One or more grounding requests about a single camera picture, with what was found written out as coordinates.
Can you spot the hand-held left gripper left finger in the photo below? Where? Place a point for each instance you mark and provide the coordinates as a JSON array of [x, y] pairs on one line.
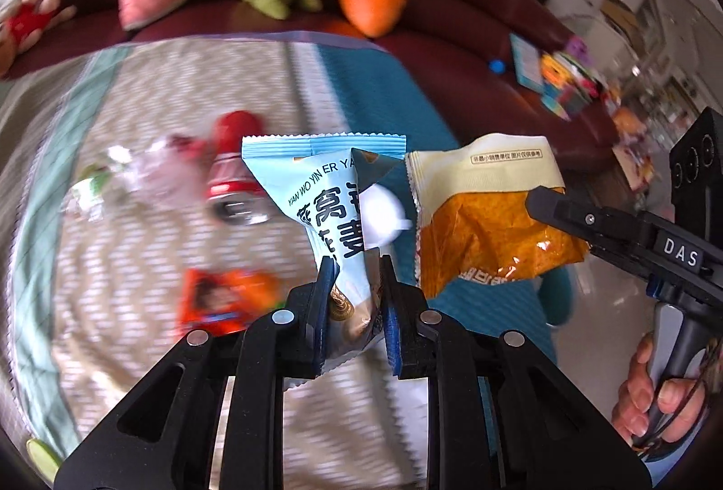
[[326, 292]]

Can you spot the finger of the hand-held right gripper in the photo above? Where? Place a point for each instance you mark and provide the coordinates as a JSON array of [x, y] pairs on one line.
[[587, 224]]

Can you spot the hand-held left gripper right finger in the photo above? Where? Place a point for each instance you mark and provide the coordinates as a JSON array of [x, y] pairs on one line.
[[392, 326]]

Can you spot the teal plastic bin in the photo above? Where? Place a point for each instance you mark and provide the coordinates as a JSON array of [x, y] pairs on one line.
[[559, 292]]

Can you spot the light blue snack packet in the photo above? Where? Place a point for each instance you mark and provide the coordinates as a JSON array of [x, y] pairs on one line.
[[316, 196]]

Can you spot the orange and cream snack packet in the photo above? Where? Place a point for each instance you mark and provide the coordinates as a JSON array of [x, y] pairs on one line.
[[480, 230]]

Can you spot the clear plastic bag red print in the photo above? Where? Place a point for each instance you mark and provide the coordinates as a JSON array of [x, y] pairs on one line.
[[169, 168]]

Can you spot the clear wrapper with green label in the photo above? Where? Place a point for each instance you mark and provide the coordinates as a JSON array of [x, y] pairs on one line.
[[96, 185]]

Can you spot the person's right hand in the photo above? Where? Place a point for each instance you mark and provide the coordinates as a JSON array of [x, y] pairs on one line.
[[678, 402]]

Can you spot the wooden cabinet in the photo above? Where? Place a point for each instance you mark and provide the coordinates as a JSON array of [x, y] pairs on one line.
[[635, 168]]

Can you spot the orange red snack packet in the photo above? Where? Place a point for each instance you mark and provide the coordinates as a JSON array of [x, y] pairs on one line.
[[226, 298]]

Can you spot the small orange plush toy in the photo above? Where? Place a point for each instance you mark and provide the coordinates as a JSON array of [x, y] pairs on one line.
[[624, 118]]

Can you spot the pile of colourful toys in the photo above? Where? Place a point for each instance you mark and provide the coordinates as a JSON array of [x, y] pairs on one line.
[[570, 83]]

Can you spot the red drink can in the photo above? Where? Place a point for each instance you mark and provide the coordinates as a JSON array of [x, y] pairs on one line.
[[231, 151]]

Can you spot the glass display cabinet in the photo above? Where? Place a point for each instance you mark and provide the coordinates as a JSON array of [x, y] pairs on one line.
[[678, 49]]

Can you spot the light blue picture book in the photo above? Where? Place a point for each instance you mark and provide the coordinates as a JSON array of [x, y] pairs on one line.
[[525, 61]]

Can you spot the small blue ball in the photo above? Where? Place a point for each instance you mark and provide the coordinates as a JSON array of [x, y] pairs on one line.
[[497, 66]]

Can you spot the blue and beige patterned cloth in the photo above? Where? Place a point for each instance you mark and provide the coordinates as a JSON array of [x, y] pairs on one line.
[[141, 241]]

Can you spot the cardboard box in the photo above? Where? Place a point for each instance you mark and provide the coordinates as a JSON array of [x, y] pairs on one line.
[[621, 13]]

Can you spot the dark red leather sofa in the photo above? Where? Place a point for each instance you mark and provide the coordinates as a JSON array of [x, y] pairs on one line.
[[452, 16]]

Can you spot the light green object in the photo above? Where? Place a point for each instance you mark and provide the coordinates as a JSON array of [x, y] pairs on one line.
[[42, 459]]

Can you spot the small red doll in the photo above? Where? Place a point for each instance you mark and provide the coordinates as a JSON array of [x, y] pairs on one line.
[[25, 24]]

